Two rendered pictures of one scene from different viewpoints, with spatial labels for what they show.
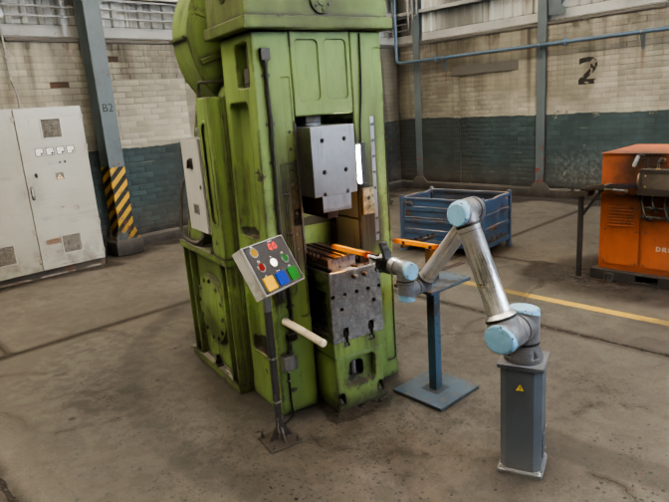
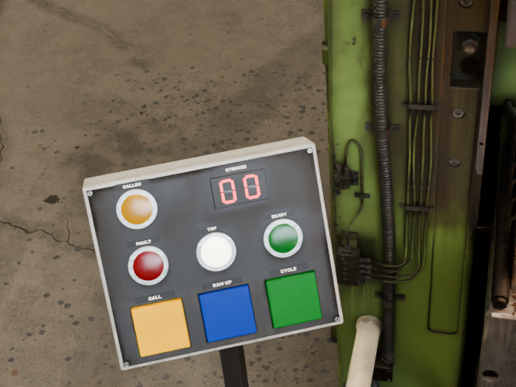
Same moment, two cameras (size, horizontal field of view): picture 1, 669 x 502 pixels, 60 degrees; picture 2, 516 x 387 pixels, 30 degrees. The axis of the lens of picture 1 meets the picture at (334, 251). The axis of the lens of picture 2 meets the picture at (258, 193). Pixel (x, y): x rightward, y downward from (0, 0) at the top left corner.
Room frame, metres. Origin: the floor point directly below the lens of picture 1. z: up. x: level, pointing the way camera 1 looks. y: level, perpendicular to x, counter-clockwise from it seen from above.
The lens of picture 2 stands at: (2.38, -0.47, 2.08)
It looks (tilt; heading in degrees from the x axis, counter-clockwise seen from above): 42 degrees down; 49
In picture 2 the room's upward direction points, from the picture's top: 6 degrees counter-clockwise
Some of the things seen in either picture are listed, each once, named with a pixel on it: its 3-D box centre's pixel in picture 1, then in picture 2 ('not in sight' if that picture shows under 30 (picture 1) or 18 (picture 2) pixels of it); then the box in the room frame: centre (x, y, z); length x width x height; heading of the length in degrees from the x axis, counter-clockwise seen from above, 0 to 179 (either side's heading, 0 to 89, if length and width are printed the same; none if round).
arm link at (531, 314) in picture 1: (523, 323); not in sight; (2.64, -0.89, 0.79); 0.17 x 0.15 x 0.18; 137
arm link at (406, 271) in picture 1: (405, 270); not in sight; (2.92, -0.36, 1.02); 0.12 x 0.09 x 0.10; 32
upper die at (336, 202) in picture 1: (319, 199); not in sight; (3.58, 0.07, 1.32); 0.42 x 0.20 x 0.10; 32
